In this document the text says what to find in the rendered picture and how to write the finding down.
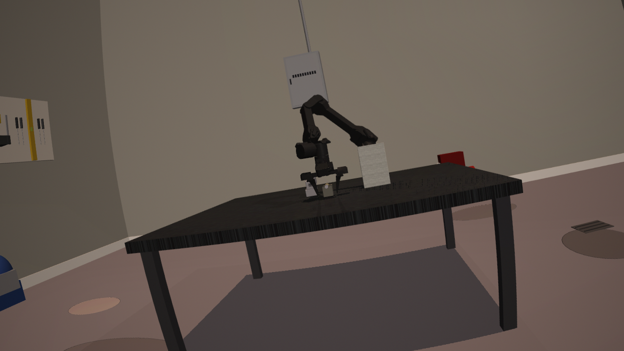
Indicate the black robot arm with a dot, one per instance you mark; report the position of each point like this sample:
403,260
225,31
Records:
312,147

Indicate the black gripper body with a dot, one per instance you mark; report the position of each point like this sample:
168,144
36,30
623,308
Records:
339,171

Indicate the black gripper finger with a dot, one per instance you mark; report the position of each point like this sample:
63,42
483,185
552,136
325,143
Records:
337,181
313,183

